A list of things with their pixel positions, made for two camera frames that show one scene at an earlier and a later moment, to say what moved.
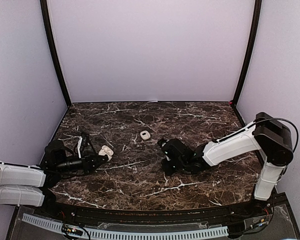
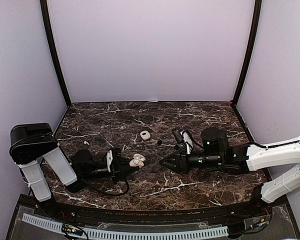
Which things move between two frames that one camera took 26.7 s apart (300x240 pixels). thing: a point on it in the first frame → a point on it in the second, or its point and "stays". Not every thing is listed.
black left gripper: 88,164 → 116,171
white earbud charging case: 106,150 → 138,160
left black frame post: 53,48 stays
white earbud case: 145,135 stays
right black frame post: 258,5 stays
